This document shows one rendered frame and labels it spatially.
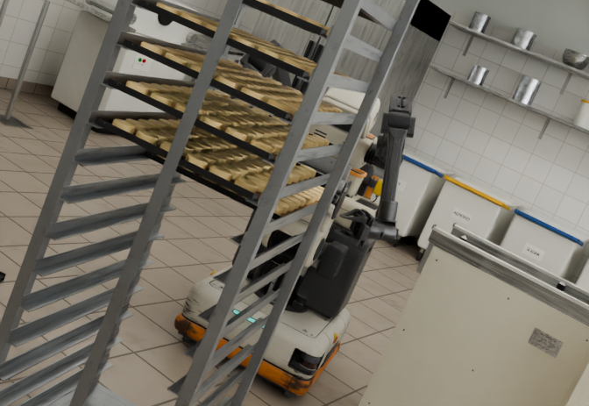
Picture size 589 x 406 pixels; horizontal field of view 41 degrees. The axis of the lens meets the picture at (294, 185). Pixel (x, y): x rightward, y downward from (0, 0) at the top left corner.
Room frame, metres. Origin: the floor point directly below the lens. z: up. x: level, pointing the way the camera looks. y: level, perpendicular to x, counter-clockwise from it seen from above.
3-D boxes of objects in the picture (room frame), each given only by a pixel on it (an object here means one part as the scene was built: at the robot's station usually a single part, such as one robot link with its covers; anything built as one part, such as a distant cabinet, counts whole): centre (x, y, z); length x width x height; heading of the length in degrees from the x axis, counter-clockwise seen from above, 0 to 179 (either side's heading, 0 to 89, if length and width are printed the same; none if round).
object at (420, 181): (6.99, -0.93, 0.39); 0.64 x 0.54 x 0.77; 155
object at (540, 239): (6.39, -2.08, 0.39); 0.64 x 0.54 x 0.77; 152
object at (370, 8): (1.87, 0.00, 1.50); 0.64 x 0.03 x 0.03; 168
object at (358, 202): (3.45, -0.15, 0.59); 0.55 x 0.34 x 0.83; 78
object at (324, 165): (3.08, -0.07, 0.88); 0.28 x 0.16 x 0.22; 78
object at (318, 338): (3.36, -0.13, 0.16); 0.67 x 0.64 x 0.25; 168
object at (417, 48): (7.38, 0.11, 1.02); 1.40 x 0.91 x 2.05; 62
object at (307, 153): (1.87, 0.00, 1.14); 0.64 x 0.03 x 0.03; 168
